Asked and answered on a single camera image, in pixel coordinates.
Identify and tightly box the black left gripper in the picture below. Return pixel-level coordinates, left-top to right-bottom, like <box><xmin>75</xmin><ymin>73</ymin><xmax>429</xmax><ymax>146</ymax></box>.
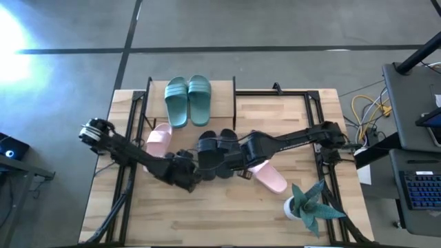
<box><xmin>161</xmin><ymin>149</ymin><xmax>208</xmax><ymax>194</ymax></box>

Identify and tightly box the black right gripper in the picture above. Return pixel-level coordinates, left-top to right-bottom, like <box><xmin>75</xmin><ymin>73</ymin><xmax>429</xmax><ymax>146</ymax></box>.
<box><xmin>219</xmin><ymin>132</ymin><xmax>274</xmax><ymax>181</ymax></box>

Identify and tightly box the black slide sandal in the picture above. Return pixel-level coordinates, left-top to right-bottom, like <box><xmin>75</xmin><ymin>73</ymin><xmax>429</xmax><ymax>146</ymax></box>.
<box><xmin>195</xmin><ymin>130</ymin><xmax>222</xmax><ymax>182</ymax></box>
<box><xmin>216</xmin><ymin>128</ymin><xmax>243</xmax><ymax>179</ymax></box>

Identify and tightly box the pink slide sandal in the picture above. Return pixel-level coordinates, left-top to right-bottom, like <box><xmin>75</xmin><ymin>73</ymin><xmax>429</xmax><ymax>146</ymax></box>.
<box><xmin>142</xmin><ymin>123</ymin><xmax>174</xmax><ymax>174</ymax></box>
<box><xmin>247</xmin><ymin>159</ymin><xmax>288</xmax><ymax>195</ymax></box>

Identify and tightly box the teal slide sandal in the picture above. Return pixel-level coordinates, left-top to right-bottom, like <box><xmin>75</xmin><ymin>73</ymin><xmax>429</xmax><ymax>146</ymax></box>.
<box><xmin>187</xmin><ymin>74</ymin><xmax>212</xmax><ymax>127</ymax></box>
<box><xmin>164</xmin><ymin>76</ymin><xmax>189</xmax><ymax>130</ymax></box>

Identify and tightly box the wooden shelf with black ends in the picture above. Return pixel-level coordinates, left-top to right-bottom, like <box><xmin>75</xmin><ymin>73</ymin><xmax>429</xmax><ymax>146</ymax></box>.
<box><xmin>142</xmin><ymin>75</ymin><xmax>239</xmax><ymax>132</ymax></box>

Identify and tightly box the teal plant in white pot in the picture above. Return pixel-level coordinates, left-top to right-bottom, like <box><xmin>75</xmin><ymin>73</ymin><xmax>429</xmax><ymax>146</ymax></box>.
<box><xmin>283</xmin><ymin>178</ymin><xmax>347</xmax><ymax>238</ymax></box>

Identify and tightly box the white flat box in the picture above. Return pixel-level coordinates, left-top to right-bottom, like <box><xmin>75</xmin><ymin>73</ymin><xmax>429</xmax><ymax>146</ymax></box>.
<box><xmin>354</xmin><ymin>147</ymin><xmax>373</xmax><ymax>186</ymax></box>

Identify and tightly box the dark desk support beam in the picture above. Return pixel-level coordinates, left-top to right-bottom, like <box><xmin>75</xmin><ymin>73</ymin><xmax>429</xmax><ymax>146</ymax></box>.
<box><xmin>354</xmin><ymin>132</ymin><xmax>402</xmax><ymax>169</ymax></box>

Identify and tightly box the grey keyboard tray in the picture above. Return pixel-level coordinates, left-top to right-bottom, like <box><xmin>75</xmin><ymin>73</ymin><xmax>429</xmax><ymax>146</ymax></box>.
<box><xmin>388</xmin><ymin>148</ymin><xmax>441</xmax><ymax>238</ymax></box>

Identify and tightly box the grey desk top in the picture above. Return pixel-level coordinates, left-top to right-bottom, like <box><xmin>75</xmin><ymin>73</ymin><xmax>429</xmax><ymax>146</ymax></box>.
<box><xmin>381</xmin><ymin>61</ymin><xmax>441</xmax><ymax>153</ymax></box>

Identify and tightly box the black device with light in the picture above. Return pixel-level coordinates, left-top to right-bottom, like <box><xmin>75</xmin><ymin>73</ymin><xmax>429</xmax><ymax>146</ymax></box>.
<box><xmin>0</xmin><ymin>132</ymin><xmax>31</xmax><ymax>161</ymax></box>

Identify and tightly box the backlit black keyboard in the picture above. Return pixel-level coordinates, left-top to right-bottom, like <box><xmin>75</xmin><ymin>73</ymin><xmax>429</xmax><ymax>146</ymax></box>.
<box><xmin>399</xmin><ymin>170</ymin><xmax>441</xmax><ymax>211</ymax></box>

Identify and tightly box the black tablet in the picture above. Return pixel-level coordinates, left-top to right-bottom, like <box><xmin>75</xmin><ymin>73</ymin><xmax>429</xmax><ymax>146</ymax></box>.
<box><xmin>415</xmin><ymin>107</ymin><xmax>441</xmax><ymax>148</ymax></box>

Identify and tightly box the black slanted pole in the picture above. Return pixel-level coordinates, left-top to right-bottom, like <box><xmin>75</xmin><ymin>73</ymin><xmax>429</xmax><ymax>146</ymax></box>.
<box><xmin>395</xmin><ymin>30</ymin><xmax>441</xmax><ymax>75</ymax></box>

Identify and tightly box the black aluminium table frame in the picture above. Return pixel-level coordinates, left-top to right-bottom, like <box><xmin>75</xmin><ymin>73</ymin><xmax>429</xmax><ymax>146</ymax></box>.
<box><xmin>78</xmin><ymin>81</ymin><xmax>376</xmax><ymax>248</ymax></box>

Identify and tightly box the yellow cable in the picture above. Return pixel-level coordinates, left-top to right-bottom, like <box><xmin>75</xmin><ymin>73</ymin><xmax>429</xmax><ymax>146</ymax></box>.
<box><xmin>350</xmin><ymin>94</ymin><xmax>393</xmax><ymax>141</ymax></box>

